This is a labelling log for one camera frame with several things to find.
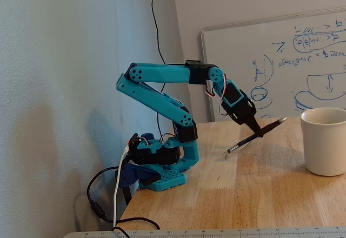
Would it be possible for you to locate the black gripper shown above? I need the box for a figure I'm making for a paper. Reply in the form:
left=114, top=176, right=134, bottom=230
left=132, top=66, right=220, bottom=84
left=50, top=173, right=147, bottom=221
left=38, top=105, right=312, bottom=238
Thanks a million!
left=218, top=80, right=265, bottom=139

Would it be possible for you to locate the dark blue pen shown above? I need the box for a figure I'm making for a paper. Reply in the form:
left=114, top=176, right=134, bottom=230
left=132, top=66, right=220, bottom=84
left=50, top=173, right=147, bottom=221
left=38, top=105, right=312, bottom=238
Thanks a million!
left=226, top=117, right=288, bottom=155

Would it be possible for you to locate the white ceramic mug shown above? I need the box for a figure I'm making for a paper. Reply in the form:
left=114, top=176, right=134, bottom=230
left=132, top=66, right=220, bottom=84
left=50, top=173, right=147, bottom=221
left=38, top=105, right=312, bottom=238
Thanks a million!
left=300, top=107, right=346, bottom=177

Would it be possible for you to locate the whiteboard with blue writing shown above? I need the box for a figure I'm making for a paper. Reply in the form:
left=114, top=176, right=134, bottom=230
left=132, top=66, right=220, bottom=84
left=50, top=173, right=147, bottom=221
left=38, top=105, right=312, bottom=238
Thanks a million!
left=200, top=8, right=346, bottom=123

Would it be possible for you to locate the blue table clamp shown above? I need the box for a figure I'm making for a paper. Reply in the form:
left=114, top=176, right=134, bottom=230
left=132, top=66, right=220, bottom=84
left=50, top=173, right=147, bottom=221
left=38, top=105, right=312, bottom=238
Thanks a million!
left=115, top=163, right=162, bottom=207

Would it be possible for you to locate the grey curtain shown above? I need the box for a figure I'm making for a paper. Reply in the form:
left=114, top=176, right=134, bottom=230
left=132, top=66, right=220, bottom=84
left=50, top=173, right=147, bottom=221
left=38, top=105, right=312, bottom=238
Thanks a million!
left=0, top=0, right=187, bottom=238

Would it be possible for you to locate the thin black wall cable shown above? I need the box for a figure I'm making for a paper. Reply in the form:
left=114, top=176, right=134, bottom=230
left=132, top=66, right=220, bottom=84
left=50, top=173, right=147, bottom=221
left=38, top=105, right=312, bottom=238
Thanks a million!
left=151, top=0, right=167, bottom=134

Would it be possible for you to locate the white cable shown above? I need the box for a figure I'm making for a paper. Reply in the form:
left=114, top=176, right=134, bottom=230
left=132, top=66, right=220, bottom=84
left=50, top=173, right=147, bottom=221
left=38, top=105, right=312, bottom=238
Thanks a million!
left=111, top=145, right=130, bottom=229

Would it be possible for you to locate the black USB plug cable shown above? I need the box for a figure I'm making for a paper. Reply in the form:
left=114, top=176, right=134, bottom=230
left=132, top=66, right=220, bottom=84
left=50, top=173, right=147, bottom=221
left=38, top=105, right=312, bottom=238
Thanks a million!
left=115, top=225, right=134, bottom=238

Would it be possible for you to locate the black cable with ferrite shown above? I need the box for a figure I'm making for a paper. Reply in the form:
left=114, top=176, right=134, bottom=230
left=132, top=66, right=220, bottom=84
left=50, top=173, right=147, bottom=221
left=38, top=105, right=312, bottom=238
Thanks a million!
left=86, top=166, right=161, bottom=231

